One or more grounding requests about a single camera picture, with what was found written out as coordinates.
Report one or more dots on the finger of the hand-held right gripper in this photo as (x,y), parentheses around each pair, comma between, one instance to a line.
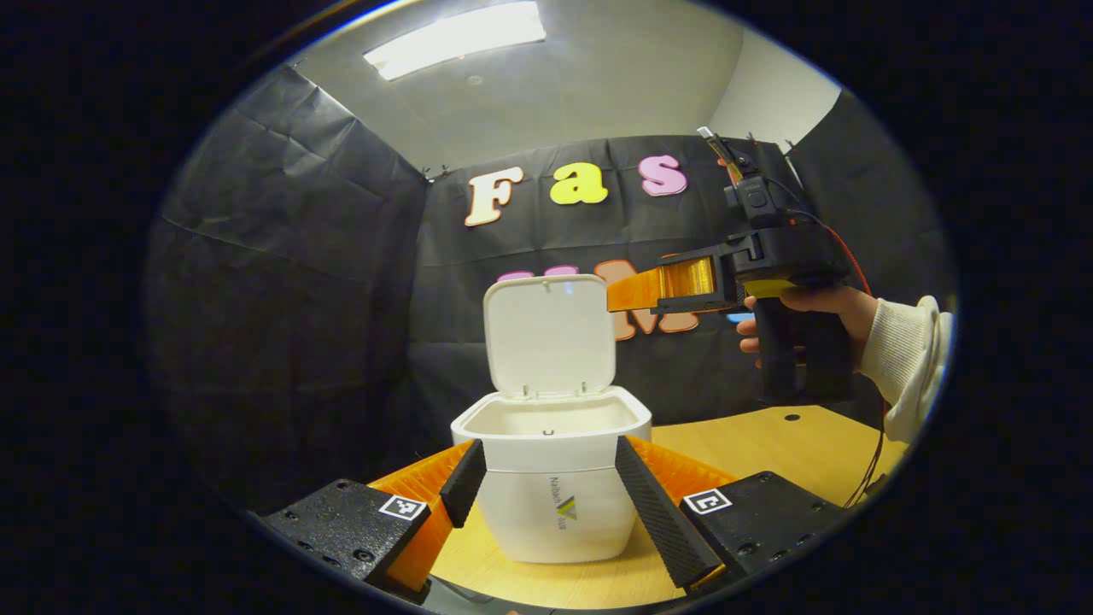
(666,286)

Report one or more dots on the wooden desktop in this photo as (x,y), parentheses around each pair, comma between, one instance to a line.
(768,444)

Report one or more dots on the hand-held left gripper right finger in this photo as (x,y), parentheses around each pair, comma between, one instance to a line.
(662,521)

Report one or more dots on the white desktop garbage bin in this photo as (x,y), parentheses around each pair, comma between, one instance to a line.
(546,342)

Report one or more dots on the rectangular ceiling light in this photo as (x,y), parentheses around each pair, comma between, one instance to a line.
(457,36)

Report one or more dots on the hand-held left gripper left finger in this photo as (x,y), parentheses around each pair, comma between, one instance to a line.
(350,525)

